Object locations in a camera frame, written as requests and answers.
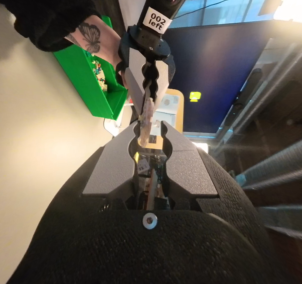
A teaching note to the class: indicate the white toy brick plate assembly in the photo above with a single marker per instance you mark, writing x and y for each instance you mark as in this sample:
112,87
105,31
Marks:
146,119

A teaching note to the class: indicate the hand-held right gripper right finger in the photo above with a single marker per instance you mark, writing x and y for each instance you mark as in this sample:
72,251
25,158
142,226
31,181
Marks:
191,171

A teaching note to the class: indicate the open light blue instruction booklet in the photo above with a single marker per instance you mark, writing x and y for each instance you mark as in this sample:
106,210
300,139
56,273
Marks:
168,114

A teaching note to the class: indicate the dark monitor screen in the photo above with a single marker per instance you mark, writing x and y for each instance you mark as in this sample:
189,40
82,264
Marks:
212,64

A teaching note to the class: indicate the pile of colourful toy bricks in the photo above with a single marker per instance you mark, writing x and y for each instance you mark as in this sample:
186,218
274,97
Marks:
99,74

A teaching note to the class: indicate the green plastic bin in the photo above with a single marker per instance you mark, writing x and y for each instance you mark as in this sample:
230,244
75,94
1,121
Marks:
70,62

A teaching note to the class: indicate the person's left forearm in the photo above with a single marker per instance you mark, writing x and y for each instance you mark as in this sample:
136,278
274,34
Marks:
35,10

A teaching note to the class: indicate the wooden book stand white frame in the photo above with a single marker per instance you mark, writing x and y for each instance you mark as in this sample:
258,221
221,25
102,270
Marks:
181,114

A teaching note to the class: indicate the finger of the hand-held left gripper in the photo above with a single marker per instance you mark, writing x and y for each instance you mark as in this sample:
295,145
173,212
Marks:
162,79
134,76

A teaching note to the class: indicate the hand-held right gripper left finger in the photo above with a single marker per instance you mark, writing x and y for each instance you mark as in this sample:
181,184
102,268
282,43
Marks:
111,168

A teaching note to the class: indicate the person's left hand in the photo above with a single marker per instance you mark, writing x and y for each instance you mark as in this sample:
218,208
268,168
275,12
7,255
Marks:
106,43

